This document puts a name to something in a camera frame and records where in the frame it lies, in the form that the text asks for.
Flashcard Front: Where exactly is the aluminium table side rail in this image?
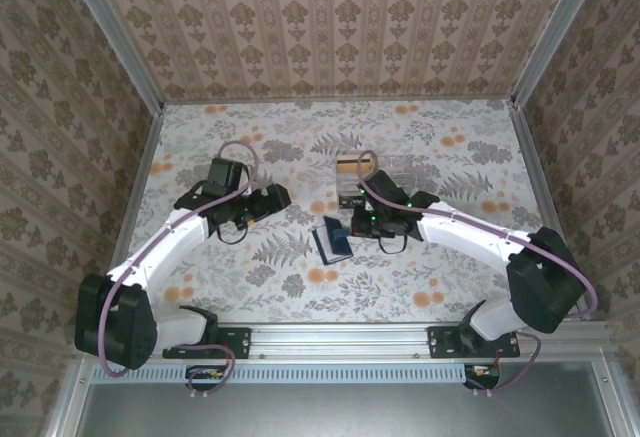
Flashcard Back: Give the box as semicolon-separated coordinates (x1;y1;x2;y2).
509;99;590;326
106;104;167;278

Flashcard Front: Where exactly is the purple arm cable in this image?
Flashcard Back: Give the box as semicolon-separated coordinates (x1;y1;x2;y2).
358;181;600;399
98;140;260;402

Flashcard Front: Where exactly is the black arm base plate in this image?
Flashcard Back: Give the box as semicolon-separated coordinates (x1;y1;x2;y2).
161;325;253;361
427;325;521;361

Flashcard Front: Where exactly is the blue card holder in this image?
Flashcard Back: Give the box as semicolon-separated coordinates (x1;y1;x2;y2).
311;214;355;267

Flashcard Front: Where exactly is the thin black cable loop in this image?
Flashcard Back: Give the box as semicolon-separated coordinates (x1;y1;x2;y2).
218;223;247;245
378;234;408;255

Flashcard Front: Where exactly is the long aluminium mounting rail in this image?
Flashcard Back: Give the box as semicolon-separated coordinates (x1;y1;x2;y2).
159;320;612;364

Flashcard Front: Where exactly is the white slotted cable duct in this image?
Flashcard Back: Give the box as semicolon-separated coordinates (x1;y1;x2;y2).
92;362;471;385

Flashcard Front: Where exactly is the grey metal panel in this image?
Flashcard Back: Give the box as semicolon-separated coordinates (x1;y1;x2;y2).
47;356;624;437

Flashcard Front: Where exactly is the black controller board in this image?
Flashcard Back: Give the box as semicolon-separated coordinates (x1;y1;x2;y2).
185;364;227;391
463;362;502;391

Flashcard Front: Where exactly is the aluminium frame post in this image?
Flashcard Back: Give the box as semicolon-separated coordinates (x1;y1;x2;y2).
510;0;610;111
55;0;167;112

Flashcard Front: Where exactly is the clear acrylic card stand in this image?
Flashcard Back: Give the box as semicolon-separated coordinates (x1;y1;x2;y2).
335;152;417;197

